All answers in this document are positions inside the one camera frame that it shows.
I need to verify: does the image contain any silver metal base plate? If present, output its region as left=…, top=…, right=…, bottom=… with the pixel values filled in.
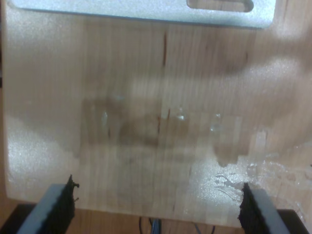
left=7, top=0, right=277, bottom=29

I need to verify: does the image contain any grey wire bundle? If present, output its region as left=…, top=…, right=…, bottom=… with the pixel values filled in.
left=148, top=218, right=162, bottom=234

